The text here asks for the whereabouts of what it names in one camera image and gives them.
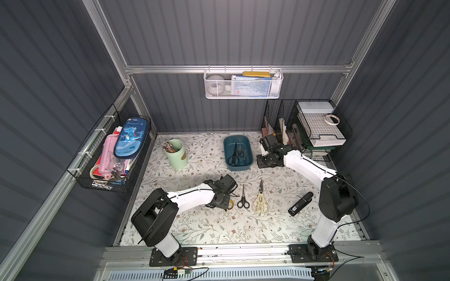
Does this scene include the pink pencil case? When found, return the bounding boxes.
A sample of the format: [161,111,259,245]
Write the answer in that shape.
[98,134,119,176]

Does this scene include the white wire wall basket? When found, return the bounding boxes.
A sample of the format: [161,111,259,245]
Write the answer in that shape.
[203,69,284,100]

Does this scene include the small grey scissors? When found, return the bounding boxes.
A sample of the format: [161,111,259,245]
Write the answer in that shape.
[238,143,247,166]

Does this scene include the large black scissors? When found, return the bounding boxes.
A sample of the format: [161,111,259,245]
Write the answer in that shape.
[227,144,239,166]

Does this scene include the checkered white notebook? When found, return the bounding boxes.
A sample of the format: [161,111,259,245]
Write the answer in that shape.
[298,112,346,148]

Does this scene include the cream handled kitchen scissors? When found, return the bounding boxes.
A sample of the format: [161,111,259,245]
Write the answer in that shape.
[252,180,269,214]

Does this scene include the yellow case in basket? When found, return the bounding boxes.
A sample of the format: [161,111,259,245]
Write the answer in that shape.
[242,71,271,78]

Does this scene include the black wire desk organizer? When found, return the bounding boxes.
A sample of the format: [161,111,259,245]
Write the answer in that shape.
[262,99,353,162]

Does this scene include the tape roll in basket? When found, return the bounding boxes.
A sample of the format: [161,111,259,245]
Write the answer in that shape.
[205,75,225,96]

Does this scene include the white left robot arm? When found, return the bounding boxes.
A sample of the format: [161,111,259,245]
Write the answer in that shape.
[131,174,237,258]

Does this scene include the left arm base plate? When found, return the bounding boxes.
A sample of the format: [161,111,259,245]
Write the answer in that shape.
[149,247,199,268]

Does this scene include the teal plastic storage box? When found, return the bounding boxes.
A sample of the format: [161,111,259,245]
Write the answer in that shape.
[223,135,253,172]

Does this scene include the black wire side basket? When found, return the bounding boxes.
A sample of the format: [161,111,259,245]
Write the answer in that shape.
[67,106,152,193]

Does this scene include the small black scissors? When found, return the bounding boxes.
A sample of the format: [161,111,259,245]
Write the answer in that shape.
[237,185,250,209]

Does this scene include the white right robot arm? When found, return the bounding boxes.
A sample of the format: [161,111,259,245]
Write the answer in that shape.
[257,134,359,249]

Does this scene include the mint green pen cup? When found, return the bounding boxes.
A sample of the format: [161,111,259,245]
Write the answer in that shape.
[162,139,188,170]

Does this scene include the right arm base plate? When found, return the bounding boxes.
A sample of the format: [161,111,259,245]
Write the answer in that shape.
[287,244,339,263]

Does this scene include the black stapler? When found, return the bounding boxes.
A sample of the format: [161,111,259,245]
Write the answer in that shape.
[288,192,314,217]

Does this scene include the white tape roll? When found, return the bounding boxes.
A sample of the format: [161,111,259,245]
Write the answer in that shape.
[323,114,341,126]

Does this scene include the blue shark pencil case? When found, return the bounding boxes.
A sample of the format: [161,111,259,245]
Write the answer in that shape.
[114,117,149,159]

